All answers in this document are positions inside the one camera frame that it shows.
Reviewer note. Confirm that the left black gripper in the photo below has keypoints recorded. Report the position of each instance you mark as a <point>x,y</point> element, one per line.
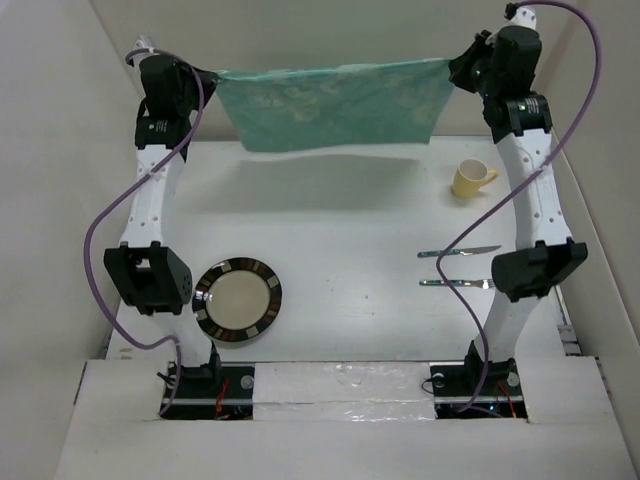
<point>208,81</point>

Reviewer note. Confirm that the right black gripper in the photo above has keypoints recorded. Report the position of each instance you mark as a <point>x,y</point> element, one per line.
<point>461,64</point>

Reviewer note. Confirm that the green patterned cloth napkin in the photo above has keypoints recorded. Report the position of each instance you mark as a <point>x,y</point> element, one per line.
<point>358,104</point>

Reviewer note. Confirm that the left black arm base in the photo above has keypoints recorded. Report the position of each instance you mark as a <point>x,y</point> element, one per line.
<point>223,394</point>

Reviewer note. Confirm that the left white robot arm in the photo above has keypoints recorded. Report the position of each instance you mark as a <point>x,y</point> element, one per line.
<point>149,276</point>

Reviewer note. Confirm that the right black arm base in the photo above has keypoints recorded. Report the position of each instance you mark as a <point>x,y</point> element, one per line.
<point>467,389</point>

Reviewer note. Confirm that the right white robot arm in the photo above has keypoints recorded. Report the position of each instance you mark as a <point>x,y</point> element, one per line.
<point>500,68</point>

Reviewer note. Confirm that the yellow ceramic mug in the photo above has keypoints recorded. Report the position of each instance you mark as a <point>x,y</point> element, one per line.
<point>470,177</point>

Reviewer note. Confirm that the dark rimmed beige plate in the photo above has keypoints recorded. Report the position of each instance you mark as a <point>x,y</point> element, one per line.
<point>237,300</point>

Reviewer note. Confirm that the green handled knife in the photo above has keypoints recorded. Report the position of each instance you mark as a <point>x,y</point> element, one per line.
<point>459,251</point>

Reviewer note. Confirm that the green handled fork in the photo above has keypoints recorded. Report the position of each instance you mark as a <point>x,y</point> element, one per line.
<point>484,284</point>

